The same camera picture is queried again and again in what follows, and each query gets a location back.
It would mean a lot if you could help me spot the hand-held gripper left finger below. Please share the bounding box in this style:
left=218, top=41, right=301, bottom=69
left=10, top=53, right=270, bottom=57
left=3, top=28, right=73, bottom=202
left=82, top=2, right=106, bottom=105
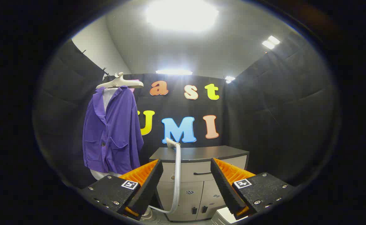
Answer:
left=78, top=159, right=164, bottom=221

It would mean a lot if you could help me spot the white flat sheet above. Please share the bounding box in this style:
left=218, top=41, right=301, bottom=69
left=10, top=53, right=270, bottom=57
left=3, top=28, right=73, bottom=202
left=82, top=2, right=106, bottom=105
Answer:
left=211, top=207, right=249, bottom=224

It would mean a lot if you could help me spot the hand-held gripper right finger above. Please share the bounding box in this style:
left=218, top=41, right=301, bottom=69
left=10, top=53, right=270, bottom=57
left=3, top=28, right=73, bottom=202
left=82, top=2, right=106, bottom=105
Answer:
left=210, top=158, right=296, bottom=220

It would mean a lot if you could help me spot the large ceiling light panel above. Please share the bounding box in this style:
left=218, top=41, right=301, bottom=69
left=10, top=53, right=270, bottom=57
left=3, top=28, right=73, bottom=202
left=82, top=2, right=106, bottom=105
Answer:
left=146, top=0, right=219, bottom=32

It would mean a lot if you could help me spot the grey cabinet with dark top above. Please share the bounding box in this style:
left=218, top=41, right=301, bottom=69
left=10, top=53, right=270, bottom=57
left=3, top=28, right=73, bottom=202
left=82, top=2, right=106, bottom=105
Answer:
left=149, top=145, right=250, bottom=222

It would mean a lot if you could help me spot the white clothes hanger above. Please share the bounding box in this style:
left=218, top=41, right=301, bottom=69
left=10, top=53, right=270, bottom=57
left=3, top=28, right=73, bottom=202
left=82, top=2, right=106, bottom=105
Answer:
left=96, top=72, right=144, bottom=90

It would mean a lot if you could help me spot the purple jacket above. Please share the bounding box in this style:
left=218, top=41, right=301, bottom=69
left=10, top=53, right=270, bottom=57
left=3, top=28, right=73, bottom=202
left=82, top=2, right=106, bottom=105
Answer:
left=82, top=86, right=144, bottom=175

